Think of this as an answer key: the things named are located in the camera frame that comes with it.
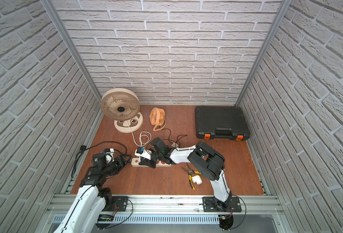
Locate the white pipe elbow fitting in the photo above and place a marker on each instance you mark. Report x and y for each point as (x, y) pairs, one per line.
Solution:
(196, 179)

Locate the large beige desk fan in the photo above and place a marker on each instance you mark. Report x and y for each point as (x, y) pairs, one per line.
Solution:
(123, 106)

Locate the left small circuit board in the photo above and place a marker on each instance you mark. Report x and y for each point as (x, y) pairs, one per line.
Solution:
(105, 219)

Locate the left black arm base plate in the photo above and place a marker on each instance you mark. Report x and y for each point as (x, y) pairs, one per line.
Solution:
(112, 203)

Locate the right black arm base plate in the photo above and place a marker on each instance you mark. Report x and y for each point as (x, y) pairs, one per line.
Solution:
(211, 204)

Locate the small orange desk fan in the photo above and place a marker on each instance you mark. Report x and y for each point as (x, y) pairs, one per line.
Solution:
(157, 119)

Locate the yellow handled pliers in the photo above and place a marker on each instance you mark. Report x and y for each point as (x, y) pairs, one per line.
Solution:
(192, 174)

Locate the black plastic tool case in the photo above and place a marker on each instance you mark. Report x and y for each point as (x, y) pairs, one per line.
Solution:
(221, 122)

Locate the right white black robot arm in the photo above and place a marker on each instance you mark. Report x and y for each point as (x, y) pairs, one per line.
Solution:
(206, 160)

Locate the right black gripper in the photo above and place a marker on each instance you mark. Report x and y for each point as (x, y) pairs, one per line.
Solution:
(146, 161)

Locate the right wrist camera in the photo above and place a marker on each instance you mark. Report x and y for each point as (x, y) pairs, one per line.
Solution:
(142, 152)

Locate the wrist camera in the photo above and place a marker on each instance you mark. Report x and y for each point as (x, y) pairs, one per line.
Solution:
(142, 152)
(108, 155)

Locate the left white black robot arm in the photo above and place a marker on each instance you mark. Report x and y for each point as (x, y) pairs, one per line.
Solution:
(82, 216)

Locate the right small round controller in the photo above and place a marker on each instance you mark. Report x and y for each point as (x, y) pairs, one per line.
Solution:
(226, 222)

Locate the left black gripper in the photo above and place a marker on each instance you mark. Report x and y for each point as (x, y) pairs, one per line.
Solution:
(122, 160)

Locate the beige red power strip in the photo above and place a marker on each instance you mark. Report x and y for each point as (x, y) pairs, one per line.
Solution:
(135, 161)

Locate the aluminium front frame rail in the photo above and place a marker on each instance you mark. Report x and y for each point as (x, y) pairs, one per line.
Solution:
(173, 204)

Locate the white slotted cable duct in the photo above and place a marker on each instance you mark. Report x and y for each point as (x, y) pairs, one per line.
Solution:
(163, 219)

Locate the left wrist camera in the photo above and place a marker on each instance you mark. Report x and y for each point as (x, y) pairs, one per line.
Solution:
(108, 155)

